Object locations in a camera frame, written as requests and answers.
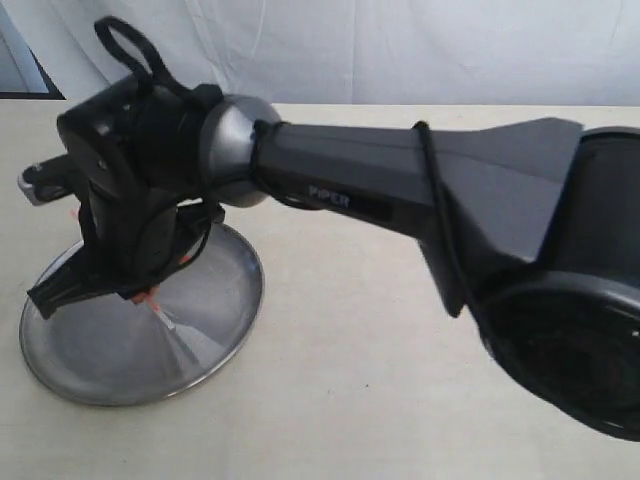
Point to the round stainless steel plate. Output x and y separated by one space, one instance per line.
109 352

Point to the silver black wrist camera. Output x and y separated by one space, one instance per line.
51 180

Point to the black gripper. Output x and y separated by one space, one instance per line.
129 246

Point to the red thin stick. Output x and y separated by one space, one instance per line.
148 299

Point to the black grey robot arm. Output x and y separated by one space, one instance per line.
532 226

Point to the dark frame panel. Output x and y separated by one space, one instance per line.
22 76

